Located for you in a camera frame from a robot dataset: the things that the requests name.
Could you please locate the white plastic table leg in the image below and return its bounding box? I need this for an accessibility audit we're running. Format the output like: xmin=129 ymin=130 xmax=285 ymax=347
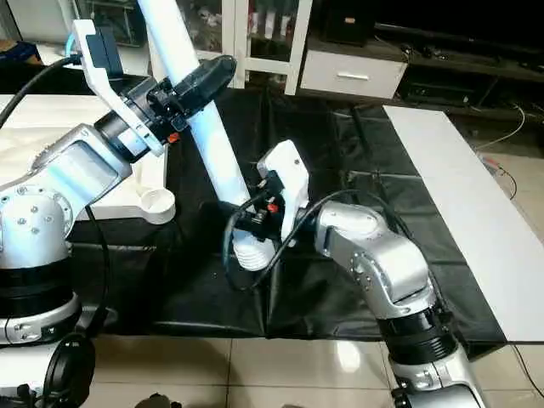
xmin=134 ymin=0 xmax=279 ymax=274

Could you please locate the white plastic table top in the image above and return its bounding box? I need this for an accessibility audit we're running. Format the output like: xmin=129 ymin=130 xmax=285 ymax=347
xmin=0 ymin=92 xmax=178 ymax=226

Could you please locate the white glass door cabinet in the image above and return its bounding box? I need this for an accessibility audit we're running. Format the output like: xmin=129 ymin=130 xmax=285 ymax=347
xmin=147 ymin=0 xmax=316 ymax=97

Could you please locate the black work mat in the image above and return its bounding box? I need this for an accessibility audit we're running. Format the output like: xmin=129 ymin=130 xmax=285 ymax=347
xmin=66 ymin=83 xmax=513 ymax=343

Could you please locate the white drawer unit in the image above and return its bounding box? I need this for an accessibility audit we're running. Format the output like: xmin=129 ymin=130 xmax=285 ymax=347
xmin=298 ymin=48 xmax=410 ymax=101

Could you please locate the brown cardboard box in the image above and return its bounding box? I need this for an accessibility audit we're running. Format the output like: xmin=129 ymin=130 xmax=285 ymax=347
xmin=0 ymin=39 xmax=41 ymax=66

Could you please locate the white flat sheet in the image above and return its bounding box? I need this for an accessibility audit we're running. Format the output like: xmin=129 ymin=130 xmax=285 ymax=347
xmin=381 ymin=104 xmax=544 ymax=346

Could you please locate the black tv cabinet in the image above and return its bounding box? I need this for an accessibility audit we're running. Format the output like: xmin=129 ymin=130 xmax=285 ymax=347
xmin=309 ymin=0 xmax=544 ymax=109

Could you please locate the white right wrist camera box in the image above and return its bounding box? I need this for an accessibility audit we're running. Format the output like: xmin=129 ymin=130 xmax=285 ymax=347
xmin=256 ymin=139 xmax=311 ymax=249

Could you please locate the thin white floor cable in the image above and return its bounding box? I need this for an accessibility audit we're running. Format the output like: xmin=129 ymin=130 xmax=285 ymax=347
xmin=473 ymin=102 xmax=530 ymax=203

